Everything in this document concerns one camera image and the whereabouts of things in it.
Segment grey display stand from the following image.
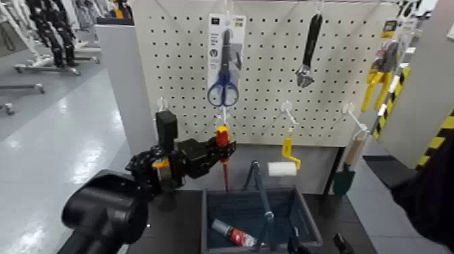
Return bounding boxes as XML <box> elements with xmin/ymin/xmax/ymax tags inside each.
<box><xmin>95</xmin><ymin>24</ymin><xmax>340</xmax><ymax>195</ymax></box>

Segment white packaged tool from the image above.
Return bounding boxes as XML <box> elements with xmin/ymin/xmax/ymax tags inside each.
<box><xmin>400</xmin><ymin>10</ymin><xmax>433</xmax><ymax>74</ymax></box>

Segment grey panel with hazard tape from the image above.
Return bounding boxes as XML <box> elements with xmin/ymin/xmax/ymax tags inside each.
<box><xmin>372</xmin><ymin>0</ymin><xmax>454</xmax><ymax>170</ymax></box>

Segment red yellow screwdriver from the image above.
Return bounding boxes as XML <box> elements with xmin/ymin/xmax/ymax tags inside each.
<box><xmin>216</xmin><ymin>125</ymin><xmax>232</xmax><ymax>193</ymax></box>

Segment yellow handled paint roller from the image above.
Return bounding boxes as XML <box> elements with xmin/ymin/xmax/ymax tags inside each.
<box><xmin>267</xmin><ymin>129</ymin><xmax>302</xmax><ymax>178</ymax></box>

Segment black robot on stand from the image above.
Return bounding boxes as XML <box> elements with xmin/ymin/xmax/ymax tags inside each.
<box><xmin>25</xmin><ymin>0</ymin><xmax>80</xmax><ymax>69</ymax></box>

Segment grey crate carry handle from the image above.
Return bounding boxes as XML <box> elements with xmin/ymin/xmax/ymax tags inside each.
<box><xmin>243</xmin><ymin>160</ymin><xmax>276</xmax><ymax>253</ymax></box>

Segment wooden handled green trowel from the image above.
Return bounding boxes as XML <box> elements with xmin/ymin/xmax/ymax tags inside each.
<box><xmin>332</xmin><ymin>136</ymin><xmax>365</xmax><ymax>198</ymax></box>

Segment black adjustable wrench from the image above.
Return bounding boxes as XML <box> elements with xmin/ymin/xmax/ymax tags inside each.
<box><xmin>295</xmin><ymin>13</ymin><xmax>324</xmax><ymax>88</ymax></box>

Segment orange handled paint scraper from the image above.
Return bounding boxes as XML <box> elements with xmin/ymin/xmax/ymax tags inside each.
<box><xmin>152</xmin><ymin>159</ymin><xmax>178</xmax><ymax>187</ymax></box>

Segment white perforated pegboard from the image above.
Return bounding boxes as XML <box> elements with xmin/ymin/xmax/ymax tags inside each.
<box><xmin>132</xmin><ymin>0</ymin><xmax>401</xmax><ymax>147</ymax></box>

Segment grey plastic crate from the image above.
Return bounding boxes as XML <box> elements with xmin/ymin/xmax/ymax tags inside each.
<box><xmin>200</xmin><ymin>187</ymin><xmax>324</xmax><ymax>254</ymax></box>

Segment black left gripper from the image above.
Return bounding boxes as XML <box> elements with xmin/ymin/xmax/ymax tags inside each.
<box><xmin>169</xmin><ymin>136</ymin><xmax>238</xmax><ymax>180</ymax></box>

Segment yellow pliers in package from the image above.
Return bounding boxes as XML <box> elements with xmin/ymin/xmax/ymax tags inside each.
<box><xmin>361</xmin><ymin>19</ymin><xmax>409</xmax><ymax>113</ymax></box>

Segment blue scissors in package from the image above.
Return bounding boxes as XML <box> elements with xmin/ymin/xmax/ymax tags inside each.
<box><xmin>206</xmin><ymin>13</ymin><xmax>247</xmax><ymax>108</ymax></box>

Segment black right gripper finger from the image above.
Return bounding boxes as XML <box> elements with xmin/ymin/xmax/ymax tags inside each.
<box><xmin>288</xmin><ymin>226</ymin><xmax>311</xmax><ymax>254</ymax></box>
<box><xmin>333</xmin><ymin>232</ymin><xmax>356</xmax><ymax>254</ymax></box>

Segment red white tube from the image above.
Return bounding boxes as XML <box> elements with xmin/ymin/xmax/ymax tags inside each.
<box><xmin>211</xmin><ymin>218</ymin><xmax>258</xmax><ymax>248</ymax></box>

